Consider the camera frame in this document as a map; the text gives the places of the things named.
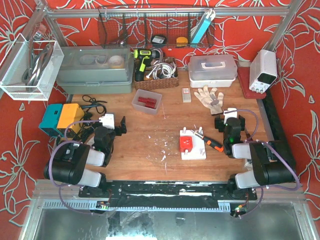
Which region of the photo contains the clear acrylic box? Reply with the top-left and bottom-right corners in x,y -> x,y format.
0,34 -> 64,101

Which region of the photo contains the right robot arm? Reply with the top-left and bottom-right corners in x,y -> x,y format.
214,116 -> 298,189

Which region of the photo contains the grey storage box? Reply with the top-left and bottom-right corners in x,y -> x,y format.
56,46 -> 134,95

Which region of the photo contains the yellow box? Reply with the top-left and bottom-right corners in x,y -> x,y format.
57,103 -> 85,138

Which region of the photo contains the white plastic toolbox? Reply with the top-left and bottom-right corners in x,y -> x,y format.
188,54 -> 238,88

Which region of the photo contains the translucent spring bin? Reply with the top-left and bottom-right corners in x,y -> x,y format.
131,89 -> 162,115

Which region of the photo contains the white work glove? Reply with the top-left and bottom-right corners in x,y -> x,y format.
194,85 -> 224,116

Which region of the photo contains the yellow tape measure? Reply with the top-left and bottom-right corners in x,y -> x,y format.
176,36 -> 189,48

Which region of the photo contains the white power supply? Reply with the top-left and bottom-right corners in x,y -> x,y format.
249,49 -> 277,94

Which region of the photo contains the white peg base plate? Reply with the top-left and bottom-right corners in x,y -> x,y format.
179,127 -> 207,161

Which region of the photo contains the red square block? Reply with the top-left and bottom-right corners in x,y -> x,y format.
179,135 -> 193,153

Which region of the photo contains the metal T bracket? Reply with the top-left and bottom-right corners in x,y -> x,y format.
210,94 -> 219,106

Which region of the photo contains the green cordless drill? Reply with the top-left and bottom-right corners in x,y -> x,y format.
133,48 -> 160,82

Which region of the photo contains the wicker basket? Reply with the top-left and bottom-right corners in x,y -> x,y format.
133,69 -> 179,91

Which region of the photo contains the black wire shelf basket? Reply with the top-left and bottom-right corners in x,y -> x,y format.
97,3 -> 215,49

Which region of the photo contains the black cable bundle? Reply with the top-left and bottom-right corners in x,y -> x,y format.
72,94 -> 108,141

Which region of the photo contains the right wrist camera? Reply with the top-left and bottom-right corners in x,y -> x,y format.
223,107 -> 238,122

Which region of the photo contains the red mat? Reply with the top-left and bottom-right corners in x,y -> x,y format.
237,67 -> 267,100

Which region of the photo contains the blue white book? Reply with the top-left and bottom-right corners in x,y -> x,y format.
190,8 -> 216,47

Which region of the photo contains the small clear parts case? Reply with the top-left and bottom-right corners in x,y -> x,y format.
181,87 -> 192,103

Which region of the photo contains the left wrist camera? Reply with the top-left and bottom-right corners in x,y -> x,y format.
98,113 -> 115,130

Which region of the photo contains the black mounting rail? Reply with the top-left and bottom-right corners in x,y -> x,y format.
78,180 -> 258,209

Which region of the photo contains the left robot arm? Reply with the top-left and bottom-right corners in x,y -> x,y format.
44,113 -> 127,188

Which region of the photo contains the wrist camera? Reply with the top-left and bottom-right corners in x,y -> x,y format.
223,107 -> 238,122
98,113 -> 115,130

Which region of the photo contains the teal box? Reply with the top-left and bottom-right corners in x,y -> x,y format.
38,103 -> 63,137

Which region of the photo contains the orange black screwdriver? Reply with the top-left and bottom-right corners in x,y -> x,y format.
191,130 -> 224,152

